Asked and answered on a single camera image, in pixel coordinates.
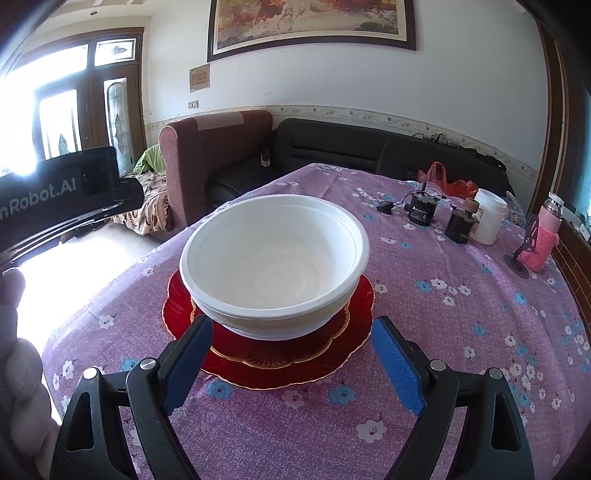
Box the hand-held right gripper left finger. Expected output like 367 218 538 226
50 315 214 480

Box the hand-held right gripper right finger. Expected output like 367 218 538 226
372 316 536 480

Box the large red glass plate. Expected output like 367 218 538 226
161 269 376 391

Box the small red gold-rimmed plate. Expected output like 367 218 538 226
190 295 352 369

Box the large white foam bowl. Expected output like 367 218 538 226
179 194 371 324

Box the person's left hand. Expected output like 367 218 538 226
0 268 63 462

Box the purple floral tablecloth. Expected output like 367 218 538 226
41 162 591 480

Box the floral blanket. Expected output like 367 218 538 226
111 171 169 238

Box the green cloth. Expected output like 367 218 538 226
134 144 164 174

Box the wooden glass door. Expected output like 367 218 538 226
0 28 148 176

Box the brown armchair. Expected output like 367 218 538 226
158 110 273 227

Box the dark bottle with cork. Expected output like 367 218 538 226
445 198 481 244

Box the black cylindrical device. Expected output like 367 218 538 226
406 182 439 227

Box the white plastic jar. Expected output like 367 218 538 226
468 188 509 245

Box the black phone stand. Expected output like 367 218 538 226
504 213 541 278

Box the red plastic bag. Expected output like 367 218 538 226
418 161 478 199

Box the pink knitted-sleeve bottle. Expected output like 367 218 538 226
522 193 565 272

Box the black sofa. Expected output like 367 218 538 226
205 118 515 213

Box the framed horse painting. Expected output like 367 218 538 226
206 0 416 63

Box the small wall plaque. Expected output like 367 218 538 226
189 64 211 92

